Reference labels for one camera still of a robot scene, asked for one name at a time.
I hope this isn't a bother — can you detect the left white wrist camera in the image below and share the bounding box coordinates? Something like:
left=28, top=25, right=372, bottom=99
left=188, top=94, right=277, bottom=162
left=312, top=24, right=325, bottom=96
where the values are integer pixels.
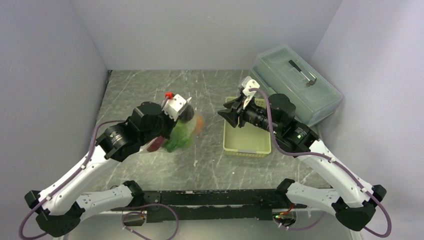
left=161, top=92, right=192, bottom=122

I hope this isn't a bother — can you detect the pale green plastic basket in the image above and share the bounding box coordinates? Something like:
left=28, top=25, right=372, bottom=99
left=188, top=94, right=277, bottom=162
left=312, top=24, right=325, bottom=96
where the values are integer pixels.
left=222, top=96, right=272, bottom=158

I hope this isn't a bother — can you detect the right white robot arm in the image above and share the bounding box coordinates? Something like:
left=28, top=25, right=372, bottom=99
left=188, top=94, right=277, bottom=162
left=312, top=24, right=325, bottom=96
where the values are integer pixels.
left=218, top=93, right=387, bottom=232

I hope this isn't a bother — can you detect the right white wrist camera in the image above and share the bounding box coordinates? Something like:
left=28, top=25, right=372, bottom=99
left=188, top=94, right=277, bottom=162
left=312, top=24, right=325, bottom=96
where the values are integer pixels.
left=238, top=75, right=260, bottom=110

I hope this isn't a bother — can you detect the green cabbage toy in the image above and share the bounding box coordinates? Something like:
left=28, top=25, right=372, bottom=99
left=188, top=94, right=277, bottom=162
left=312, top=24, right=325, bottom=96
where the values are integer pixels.
left=161, top=120, right=196, bottom=153

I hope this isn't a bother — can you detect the clear lidded storage box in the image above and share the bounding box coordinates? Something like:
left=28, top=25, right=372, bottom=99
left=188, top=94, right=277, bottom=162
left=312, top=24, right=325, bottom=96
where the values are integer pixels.
left=250, top=45, right=343, bottom=127

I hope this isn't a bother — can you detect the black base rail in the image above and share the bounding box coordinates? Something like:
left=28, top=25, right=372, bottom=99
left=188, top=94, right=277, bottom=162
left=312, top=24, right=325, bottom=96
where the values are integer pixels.
left=135, top=189, right=305, bottom=223

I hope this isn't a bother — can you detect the dark purple mangosteen toy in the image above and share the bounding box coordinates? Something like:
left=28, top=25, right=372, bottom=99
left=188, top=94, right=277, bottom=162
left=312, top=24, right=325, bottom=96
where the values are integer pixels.
left=179, top=104, right=195, bottom=123

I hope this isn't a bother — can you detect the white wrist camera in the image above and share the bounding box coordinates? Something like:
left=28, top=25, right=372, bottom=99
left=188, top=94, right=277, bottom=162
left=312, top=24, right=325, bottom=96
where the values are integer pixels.
left=238, top=75, right=260, bottom=110
left=161, top=92, right=192, bottom=122

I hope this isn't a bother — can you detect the clear dotted zip bag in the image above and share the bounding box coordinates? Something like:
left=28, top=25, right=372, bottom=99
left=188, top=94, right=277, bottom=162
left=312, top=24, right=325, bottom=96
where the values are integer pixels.
left=140, top=104, right=205, bottom=153

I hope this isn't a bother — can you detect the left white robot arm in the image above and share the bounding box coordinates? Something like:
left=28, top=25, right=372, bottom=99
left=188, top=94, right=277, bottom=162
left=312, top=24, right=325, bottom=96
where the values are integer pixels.
left=25, top=97, right=189, bottom=238

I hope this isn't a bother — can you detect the purple eggplant toy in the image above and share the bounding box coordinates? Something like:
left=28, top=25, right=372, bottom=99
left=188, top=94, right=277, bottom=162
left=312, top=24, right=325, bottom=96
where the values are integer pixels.
left=146, top=136, right=166, bottom=153

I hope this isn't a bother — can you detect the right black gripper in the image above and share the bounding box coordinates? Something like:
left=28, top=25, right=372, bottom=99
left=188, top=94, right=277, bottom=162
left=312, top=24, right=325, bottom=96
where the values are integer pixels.
left=217, top=94, right=281, bottom=135

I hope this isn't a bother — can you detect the orange peach toy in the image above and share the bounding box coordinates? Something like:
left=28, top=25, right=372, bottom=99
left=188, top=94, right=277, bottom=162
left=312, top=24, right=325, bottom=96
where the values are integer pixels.
left=193, top=116, right=204, bottom=134

